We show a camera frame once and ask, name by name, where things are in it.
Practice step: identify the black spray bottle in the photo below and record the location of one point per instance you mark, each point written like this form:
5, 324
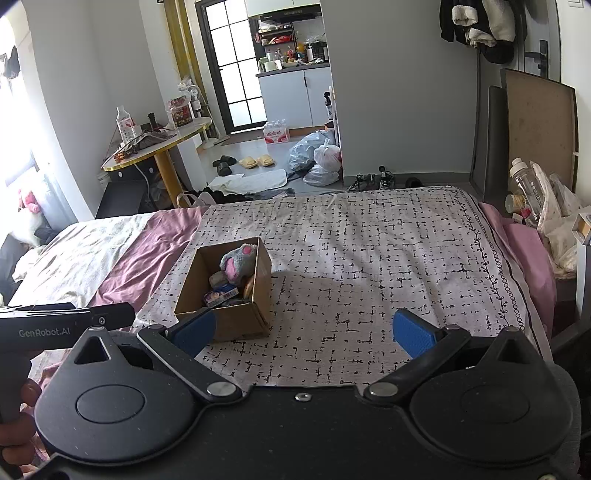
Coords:
329, 105

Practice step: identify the red snack jar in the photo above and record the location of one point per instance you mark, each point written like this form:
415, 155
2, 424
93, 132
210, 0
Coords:
180, 113

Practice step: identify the round table with gold edge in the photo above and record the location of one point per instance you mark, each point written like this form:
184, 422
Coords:
157, 141

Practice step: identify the dark grey board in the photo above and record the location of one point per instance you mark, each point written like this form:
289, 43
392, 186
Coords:
491, 138

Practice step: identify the hanging clothes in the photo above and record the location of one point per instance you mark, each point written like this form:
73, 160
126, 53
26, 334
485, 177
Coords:
480, 27

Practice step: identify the pack of water bottles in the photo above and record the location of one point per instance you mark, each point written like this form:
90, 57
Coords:
276, 131

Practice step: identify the small white jar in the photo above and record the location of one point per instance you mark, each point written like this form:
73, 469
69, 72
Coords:
514, 203

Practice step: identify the black door lock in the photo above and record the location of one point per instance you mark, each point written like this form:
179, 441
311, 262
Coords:
544, 57

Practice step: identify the kitchen shelf with groceries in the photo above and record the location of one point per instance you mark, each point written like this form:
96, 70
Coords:
288, 44

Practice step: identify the black low cabinet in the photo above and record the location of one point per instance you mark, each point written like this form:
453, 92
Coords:
120, 199

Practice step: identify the brown cardboard box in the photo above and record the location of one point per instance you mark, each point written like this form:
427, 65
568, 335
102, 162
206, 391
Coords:
244, 323

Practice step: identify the clear plastic bag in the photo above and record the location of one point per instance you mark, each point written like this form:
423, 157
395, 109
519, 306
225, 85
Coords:
321, 175

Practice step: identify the brown wooden board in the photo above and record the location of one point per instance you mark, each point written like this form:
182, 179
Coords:
540, 134

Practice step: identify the black clothes heap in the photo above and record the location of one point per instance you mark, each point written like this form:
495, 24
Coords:
221, 194

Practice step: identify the black and white printed blanket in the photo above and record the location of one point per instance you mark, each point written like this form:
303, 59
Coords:
369, 277

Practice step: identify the cream quilt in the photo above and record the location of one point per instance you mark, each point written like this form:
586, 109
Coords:
78, 249

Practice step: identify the water bottle with red label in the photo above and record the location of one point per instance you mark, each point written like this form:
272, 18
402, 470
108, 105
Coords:
123, 123

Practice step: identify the black slippers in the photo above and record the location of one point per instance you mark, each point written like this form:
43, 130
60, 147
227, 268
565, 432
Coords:
224, 162

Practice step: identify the clear plastic bottle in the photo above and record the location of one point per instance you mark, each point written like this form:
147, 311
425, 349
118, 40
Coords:
526, 184

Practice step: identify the blue tissue packet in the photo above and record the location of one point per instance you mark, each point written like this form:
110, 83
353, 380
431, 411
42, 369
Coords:
220, 294

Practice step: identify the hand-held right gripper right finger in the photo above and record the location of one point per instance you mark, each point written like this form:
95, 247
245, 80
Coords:
413, 333

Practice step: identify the crumpled white shopping bag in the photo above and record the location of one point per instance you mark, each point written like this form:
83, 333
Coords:
558, 221

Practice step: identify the grey plush mouse toy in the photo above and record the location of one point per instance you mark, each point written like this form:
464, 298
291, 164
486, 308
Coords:
238, 261

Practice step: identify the white kitchen cabinet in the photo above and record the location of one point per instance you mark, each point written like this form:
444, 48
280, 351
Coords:
295, 97

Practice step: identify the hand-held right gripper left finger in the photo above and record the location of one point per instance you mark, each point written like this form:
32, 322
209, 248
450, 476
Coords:
196, 328

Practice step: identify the grey plastic bag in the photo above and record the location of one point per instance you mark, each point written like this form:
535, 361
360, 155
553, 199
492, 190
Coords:
304, 154

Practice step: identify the white floor mat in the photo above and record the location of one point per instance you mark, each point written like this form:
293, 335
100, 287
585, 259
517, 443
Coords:
254, 181

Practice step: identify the pair of dark sneakers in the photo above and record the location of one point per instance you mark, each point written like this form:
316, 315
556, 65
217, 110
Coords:
371, 180

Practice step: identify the pink plush toy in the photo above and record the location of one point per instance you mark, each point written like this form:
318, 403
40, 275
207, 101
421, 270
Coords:
27, 201

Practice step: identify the person's left hand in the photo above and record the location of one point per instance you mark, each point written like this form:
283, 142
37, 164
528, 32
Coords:
16, 441

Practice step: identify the white plastic bag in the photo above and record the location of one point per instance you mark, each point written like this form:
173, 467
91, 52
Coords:
328, 157

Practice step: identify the black framed glass door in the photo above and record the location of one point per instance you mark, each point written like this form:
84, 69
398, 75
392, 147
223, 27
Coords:
231, 69

